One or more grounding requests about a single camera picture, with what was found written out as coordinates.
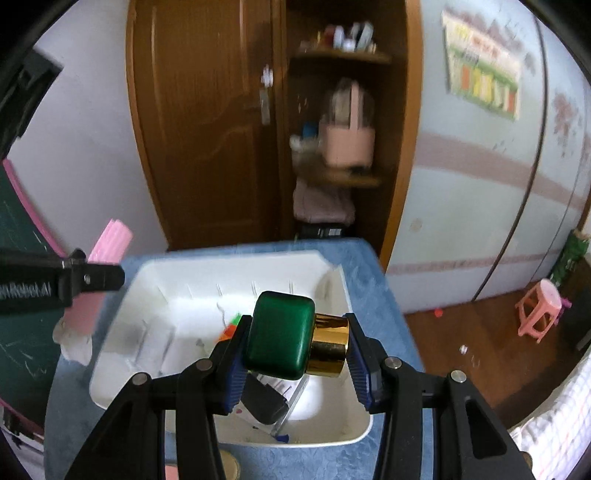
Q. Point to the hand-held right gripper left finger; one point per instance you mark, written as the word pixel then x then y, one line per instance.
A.
pixel 231 381

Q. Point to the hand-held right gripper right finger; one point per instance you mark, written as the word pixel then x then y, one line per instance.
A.
pixel 362 381

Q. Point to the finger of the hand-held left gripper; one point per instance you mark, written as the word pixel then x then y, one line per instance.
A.
pixel 99 278

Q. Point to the small black case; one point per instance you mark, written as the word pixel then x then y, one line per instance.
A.
pixel 263 401

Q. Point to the pink ribbed bar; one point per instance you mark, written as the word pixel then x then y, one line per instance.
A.
pixel 111 240

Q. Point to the colourful puzzle cube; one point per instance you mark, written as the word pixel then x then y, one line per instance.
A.
pixel 229 330

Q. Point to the blue card packet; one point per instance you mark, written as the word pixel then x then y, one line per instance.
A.
pixel 295 397

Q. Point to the green bottle with gold cap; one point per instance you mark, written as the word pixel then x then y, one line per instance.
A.
pixel 277 332

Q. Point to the white plastic storage bin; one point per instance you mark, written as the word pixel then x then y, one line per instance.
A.
pixel 184 295

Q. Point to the round gold tin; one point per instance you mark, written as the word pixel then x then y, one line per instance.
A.
pixel 230 468

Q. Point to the pink sponge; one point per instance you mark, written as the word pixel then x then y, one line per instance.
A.
pixel 171 473

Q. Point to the blue fuzzy table cover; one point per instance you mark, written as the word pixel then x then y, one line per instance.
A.
pixel 74 415

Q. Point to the brown wooden door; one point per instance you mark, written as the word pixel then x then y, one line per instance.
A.
pixel 198 129

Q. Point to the pink folded cloth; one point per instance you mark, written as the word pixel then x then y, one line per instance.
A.
pixel 323 203

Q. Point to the black panel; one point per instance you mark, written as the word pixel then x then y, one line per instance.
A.
pixel 27 97

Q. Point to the pink plastic stool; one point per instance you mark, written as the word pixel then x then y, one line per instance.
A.
pixel 542 309

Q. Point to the white checked bedding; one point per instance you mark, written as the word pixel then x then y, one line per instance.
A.
pixel 558 429

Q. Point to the pale blue wardrobe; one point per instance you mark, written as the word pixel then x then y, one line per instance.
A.
pixel 485 207

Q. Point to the green patterned packet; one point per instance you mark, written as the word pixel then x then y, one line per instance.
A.
pixel 572 258

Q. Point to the wooden corner shelf unit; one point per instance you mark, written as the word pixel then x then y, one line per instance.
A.
pixel 397 138

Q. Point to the blue and white shelf item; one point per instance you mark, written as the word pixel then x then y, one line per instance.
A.
pixel 305 136

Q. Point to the row of small figurines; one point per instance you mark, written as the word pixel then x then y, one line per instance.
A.
pixel 341 37

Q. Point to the green chalkboard with pink frame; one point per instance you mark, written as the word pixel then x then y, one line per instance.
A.
pixel 23 258

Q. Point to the colourful wall poster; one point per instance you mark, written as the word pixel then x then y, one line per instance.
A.
pixel 485 69

